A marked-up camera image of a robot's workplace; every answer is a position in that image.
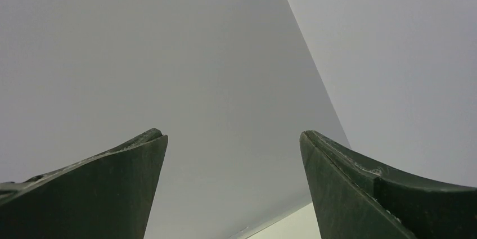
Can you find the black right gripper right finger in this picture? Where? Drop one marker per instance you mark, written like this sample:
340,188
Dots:
355,196

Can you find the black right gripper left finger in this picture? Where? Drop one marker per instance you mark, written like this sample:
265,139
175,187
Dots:
108,195

